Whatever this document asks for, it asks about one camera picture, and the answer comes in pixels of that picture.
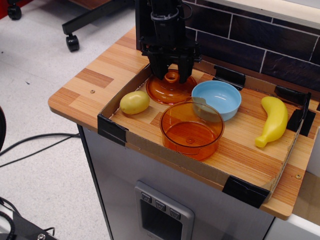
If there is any black braided cable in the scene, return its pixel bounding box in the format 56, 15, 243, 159
0, 196, 17, 240

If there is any black metal base plate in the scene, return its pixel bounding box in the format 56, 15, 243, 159
12, 213, 57, 240

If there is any dark brick-pattern backsplash panel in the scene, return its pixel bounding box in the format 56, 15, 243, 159
182, 0, 320, 91

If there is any orange transparent pot lid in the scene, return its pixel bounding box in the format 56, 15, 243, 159
145, 69, 197, 105

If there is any cardboard fence with black tape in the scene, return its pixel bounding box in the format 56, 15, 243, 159
97, 45, 316, 209

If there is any orange transparent plastic pot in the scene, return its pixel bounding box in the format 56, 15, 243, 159
159, 96, 225, 161

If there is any yellow toy banana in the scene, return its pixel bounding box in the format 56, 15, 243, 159
255, 96, 289, 148

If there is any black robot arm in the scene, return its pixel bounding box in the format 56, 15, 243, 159
135, 0, 202, 84

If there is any black caster wheel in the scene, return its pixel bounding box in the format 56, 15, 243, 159
7, 3, 22, 21

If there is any light blue plastic bowl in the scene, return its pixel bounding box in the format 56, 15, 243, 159
191, 80, 242, 121

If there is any black floor cable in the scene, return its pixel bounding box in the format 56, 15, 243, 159
0, 132, 81, 168

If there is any grey cabinet control panel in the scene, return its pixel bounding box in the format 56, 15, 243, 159
134, 181, 195, 240

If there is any yellow toy potato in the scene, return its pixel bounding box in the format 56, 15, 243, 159
119, 90, 150, 115

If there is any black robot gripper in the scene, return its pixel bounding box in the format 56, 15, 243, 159
138, 7, 202, 84

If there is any black chair leg with caster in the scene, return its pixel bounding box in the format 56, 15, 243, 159
62, 0, 134, 52

